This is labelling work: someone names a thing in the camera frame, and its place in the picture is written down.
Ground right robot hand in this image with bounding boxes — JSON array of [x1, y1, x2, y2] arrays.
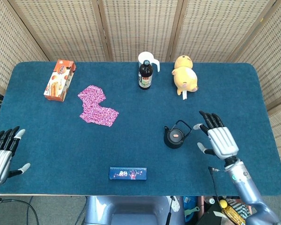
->
[[192, 110, 239, 160]]

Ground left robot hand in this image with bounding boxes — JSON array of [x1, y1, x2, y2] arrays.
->
[[0, 126, 31, 186]]

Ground black kettle lid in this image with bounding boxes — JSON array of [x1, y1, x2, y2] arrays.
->
[[167, 129, 185, 143]]

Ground black cast iron teapot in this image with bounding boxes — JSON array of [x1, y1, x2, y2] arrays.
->
[[163, 120, 192, 149]]

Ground cluttered floor items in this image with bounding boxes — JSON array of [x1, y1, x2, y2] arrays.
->
[[184, 195, 256, 225]]

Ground yellow plush toy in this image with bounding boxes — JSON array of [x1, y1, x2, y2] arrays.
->
[[171, 55, 199, 100]]

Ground blue table mat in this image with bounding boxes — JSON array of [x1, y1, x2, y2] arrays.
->
[[0, 61, 281, 196]]

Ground orange snack box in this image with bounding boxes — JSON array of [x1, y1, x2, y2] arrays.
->
[[44, 59, 77, 102]]

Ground blue printed flat box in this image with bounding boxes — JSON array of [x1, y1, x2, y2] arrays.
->
[[109, 166, 148, 181]]

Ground dark glass bottle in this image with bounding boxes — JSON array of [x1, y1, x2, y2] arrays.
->
[[138, 60, 153, 90]]

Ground pink patterned cloth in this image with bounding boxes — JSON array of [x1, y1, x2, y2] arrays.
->
[[77, 85, 119, 128]]

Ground white plastic pitcher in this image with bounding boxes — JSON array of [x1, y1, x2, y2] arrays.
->
[[138, 52, 161, 74]]

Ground grey robot torso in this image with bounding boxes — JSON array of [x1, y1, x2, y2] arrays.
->
[[84, 195, 185, 225]]

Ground woven folding screen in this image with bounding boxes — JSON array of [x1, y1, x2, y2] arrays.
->
[[0, 0, 281, 183]]

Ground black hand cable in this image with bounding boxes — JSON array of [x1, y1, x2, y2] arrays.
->
[[207, 166, 225, 196]]

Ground black floor cable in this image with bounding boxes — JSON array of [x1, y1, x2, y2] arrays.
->
[[0, 196, 40, 225]]

